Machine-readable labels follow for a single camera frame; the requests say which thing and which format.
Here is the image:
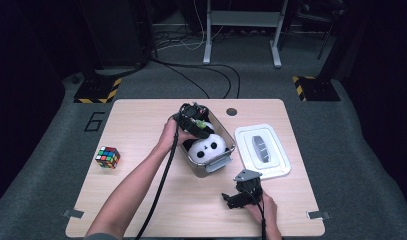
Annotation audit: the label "black floor cable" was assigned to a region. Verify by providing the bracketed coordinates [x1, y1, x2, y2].
[150, 58, 211, 100]
[164, 62, 242, 100]

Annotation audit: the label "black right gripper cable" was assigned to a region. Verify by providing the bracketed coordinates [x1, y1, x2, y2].
[246, 188, 268, 240]

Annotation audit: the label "white box lid grey handle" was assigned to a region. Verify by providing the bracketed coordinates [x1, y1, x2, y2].
[233, 123, 292, 181]

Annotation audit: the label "translucent grey storage box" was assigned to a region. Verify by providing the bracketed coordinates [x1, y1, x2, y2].
[175, 107, 237, 179]

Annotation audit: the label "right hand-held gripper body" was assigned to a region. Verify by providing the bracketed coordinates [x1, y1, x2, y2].
[233, 168, 264, 210]

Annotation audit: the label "dark curtain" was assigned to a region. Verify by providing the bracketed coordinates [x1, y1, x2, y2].
[0, 0, 92, 216]
[325, 0, 407, 204]

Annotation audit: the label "white floor cables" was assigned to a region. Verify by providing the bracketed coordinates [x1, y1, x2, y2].
[153, 0, 226, 52]

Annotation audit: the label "person's left hand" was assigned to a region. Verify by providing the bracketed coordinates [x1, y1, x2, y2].
[156, 117, 199, 155]

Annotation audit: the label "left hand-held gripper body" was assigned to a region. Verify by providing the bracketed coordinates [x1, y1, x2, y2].
[175, 102, 211, 134]

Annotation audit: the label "panda plush toy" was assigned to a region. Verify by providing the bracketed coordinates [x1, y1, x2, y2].
[183, 120, 230, 165]

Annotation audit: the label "dark cabinet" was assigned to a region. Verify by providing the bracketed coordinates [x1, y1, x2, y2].
[75, 0, 156, 73]

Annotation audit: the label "grey tape strip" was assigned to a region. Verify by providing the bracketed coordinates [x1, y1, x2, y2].
[61, 208, 86, 220]
[306, 210, 332, 221]

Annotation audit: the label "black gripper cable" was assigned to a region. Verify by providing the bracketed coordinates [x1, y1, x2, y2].
[246, 188, 268, 240]
[134, 114, 181, 240]

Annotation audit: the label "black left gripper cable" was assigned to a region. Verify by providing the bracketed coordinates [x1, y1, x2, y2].
[134, 114, 181, 240]

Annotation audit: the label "black yellow striped base plate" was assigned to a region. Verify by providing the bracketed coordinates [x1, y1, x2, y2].
[73, 77, 123, 105]
[292, 75, 342, 103]

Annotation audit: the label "black chair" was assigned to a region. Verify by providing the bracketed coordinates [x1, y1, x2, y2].
[284, 0, 346, 61]

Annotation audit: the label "multicoloured puzzle cube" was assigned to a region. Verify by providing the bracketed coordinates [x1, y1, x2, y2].
[94, 145, 122, 170]

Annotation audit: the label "white metal stand frame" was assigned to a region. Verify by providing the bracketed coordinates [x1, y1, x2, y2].
[202, 0, 290, 70]

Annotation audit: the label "person's right hand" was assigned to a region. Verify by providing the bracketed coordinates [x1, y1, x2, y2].
[244, 191, 279, 232]

